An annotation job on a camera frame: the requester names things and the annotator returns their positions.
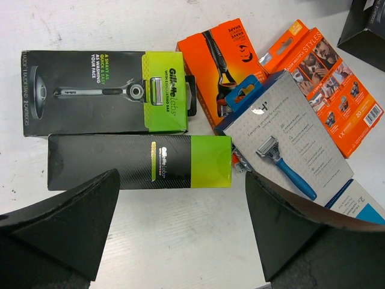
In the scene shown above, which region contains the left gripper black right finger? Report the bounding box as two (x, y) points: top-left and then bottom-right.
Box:
(245, 172), (384, 288)

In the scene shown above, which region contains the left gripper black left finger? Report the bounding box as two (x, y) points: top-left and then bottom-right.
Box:
(1, 169), (120, 288)

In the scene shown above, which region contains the small orange Gillette razor box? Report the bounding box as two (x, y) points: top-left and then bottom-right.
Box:
(176, 18), (267, 128)

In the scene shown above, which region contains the grey Harry's box blue razor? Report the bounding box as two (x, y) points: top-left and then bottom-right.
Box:
(216, 71), (384, 224)

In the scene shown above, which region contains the orange Gillette styler box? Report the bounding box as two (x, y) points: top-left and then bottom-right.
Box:
(259, 19), (384, 158)

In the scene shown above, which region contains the black green Gillette Labs carton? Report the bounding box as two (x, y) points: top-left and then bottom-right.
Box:
(48, 134), (232, 190)

